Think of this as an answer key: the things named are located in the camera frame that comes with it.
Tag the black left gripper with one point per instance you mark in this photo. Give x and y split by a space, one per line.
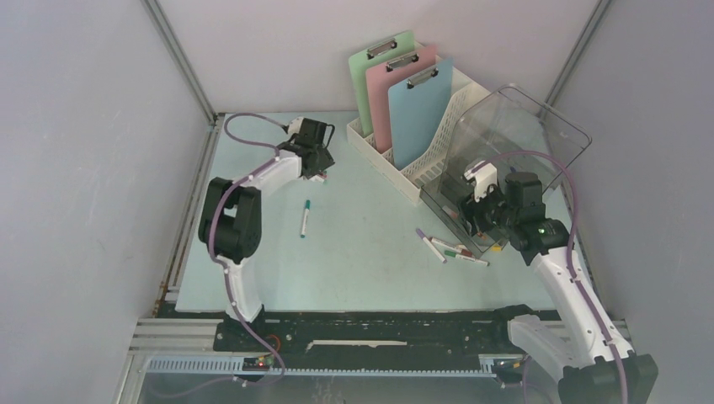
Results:
325 162

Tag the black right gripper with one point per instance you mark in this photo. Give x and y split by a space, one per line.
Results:
469 208

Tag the white file organizer rack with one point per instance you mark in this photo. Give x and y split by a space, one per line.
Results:
465 93

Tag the clear grey drawer box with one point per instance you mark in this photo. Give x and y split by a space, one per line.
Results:
520 131

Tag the green clipboard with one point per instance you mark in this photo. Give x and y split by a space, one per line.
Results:
381 51

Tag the pink clipboard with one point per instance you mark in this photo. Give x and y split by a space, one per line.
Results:
380 78

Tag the blue clipboard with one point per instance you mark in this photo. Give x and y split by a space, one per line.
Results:
417 105

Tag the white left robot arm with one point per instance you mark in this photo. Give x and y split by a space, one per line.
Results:
231 220

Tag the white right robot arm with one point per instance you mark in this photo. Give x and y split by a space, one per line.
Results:
596 364

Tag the teal cap marker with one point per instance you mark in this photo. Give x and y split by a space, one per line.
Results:
304 219

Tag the purple cap marker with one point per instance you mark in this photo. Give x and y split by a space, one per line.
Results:
431 246

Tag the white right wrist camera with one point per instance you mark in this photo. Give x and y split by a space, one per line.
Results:
481 176

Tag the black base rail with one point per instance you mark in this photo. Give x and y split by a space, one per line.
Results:
376 341

